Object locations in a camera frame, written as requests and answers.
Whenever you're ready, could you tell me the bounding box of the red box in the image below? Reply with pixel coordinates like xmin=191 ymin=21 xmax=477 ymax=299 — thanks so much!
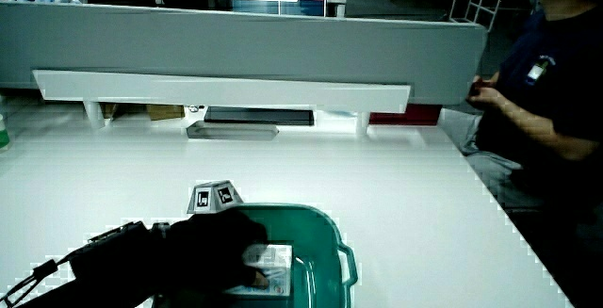
xmin=368 ymin=104 xmax=444 ymax=126

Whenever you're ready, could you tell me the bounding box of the white green paper cup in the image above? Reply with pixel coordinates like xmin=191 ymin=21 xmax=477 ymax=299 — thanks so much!
xmin=0 ymin=112 xmax=11 ymax=154

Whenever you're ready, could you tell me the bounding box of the long gray desk partition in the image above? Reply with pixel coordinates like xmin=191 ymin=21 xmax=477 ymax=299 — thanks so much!
xmin=0 ymin=0 xmax=488 ymax=106

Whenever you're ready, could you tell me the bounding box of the brown cardboard box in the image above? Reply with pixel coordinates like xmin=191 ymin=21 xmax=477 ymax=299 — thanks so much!
xmin=145 ymin=104 xmax=186 ymax=122

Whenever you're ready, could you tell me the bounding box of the green plastic plate basket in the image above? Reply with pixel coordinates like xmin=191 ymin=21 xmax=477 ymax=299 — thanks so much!
xmin=220 ymin=203 xmax=359 ymax=308

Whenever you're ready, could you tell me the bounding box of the white desk shelf riser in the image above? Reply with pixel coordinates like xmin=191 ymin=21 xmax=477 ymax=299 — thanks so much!
xmin=31 ymin=69 xmax=412 ymax=136

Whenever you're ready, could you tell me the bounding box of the white blue milk carton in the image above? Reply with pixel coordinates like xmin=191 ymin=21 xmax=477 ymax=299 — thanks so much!
xmin=224 ymin=243 xmax=294 ymax=299

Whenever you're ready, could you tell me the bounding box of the white metal rack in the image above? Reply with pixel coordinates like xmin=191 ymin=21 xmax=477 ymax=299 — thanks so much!
xmin=447 ymin=0 xmax=533 ymax=34

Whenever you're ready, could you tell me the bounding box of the black flat tray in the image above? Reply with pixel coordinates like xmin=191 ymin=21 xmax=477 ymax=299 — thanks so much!
xmin=203 ymin=105 xmax=316 ymax=127

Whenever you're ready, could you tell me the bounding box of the person's left hand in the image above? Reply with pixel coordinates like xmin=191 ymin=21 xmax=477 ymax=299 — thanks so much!
xmin=162 ymin=180 xmax=270 ymax=296

